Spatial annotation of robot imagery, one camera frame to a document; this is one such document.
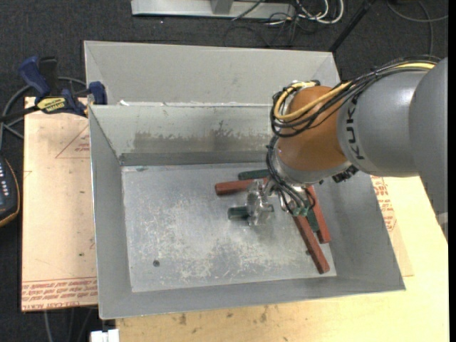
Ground brown cardboard board, red print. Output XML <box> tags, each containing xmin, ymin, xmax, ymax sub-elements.
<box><xmin>21</xmin><ymin>96</ymin><xmax>415</xmax><ymax>312</ymax></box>

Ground dark green flat block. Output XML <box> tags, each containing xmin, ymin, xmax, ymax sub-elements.
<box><xmin>237</xmin><ymin>169</ymin><xmax>271</xmax><ymax>182</ymax></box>
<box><xmin>305</xmin><ymin>204</ymin><xmax>321</xmax><ymax>233</ymax></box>
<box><xmin>227</xmin><ymin>206</ymin><xmax>251</xmax><ymax>222</ymax></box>

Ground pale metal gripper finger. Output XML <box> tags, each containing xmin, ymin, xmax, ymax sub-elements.
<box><xmin>247</xmin><ymin>204</ymin><xmax>276</xmax><ymax>227</ymax></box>
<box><xmin>246</xmin><ymin>184</ymin><xmax>267</xmax><ymax>207</ymax></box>

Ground grey metal bin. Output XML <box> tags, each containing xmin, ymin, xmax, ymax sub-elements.
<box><xmin>83</xmin><ymin>40</ymin><xmax>407</xmax><ymax>321</ymax></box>

